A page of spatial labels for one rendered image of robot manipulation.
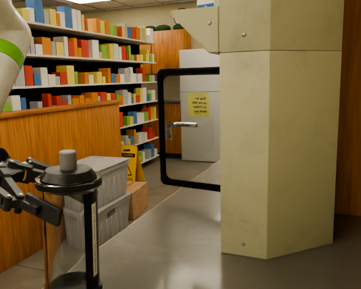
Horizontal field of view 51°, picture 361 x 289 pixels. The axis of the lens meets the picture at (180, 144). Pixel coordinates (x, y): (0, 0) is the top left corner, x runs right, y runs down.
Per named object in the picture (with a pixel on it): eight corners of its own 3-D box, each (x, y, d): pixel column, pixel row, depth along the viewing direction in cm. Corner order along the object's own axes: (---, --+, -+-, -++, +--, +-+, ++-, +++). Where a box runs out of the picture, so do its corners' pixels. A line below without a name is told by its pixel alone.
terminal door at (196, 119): (242, 195, 120) (243, 65, 113) (160, 184, 134) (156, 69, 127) (243, 194, 120) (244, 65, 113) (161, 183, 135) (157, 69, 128)
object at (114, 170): (132, 192, 350) (130, 157, 345) (94, 214, 295) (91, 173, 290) (94, 188, 366) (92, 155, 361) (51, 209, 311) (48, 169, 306)
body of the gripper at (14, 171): (-40, 144, 65) (1, 164, 63) (-1, 136, 73) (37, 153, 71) (-44, 183, 67) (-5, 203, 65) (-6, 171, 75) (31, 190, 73)
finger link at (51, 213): (28, 191, 61) (25, 192, 61) (63, 209, 59) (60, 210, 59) (26, 207, 62) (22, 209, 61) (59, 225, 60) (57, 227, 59)
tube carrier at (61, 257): (116, 284, 70) (114, 172, 66) (79, 318, 61) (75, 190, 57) (68, 272, 74) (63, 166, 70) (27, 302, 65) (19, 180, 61)
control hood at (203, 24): (250, 58, 113) (250, 23, 111) (219, 53, 84) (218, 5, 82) (212, 59, 117) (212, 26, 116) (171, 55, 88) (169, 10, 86)
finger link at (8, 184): (4, 161, 68) (-4, 162, 67) (26, 191, 60) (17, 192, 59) (2, 182, 69) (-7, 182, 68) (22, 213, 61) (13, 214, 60)
